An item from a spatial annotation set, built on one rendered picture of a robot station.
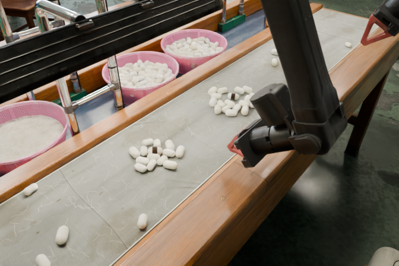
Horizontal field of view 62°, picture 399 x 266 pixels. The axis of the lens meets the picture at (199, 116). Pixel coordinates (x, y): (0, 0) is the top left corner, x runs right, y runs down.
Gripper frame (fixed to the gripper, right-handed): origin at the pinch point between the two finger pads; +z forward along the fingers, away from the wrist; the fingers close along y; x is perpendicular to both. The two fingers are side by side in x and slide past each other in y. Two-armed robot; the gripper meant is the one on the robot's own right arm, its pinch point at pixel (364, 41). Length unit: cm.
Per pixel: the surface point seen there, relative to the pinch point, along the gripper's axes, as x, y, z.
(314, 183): 38, -47, 93
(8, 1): -217, -43, 170
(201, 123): -17.0, 23.0, 37.4
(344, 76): 5.0, -23.9, 23.4
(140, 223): -9, 59, 31
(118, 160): -24, 48, 41
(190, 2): -35.6, 22.6, 8.5
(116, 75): -43, 33, 35
